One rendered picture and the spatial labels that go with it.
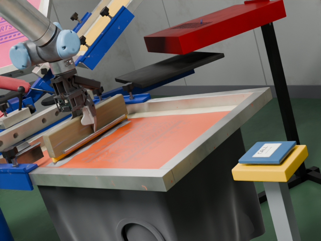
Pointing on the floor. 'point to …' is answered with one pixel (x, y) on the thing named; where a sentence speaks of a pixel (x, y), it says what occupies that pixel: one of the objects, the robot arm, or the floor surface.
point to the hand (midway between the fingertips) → (90, 127)
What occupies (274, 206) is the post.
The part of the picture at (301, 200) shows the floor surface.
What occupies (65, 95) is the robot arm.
